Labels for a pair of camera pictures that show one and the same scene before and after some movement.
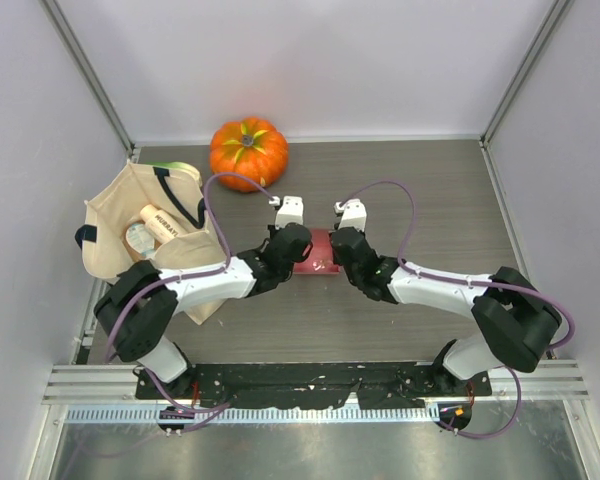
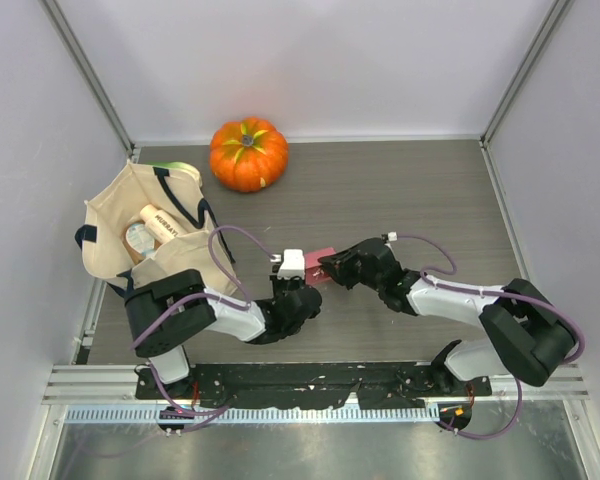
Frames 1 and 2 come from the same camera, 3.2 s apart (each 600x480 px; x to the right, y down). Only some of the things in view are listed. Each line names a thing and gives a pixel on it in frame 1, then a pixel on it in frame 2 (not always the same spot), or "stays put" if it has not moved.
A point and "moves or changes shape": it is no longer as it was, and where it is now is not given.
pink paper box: [321, 260] moves or changes shape
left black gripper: [272, 231] → [276, 282]
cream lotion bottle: [159, 224] stays put
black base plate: [384, 385] stays put
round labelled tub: [137, 240] stays put
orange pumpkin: [250, 147] stays put
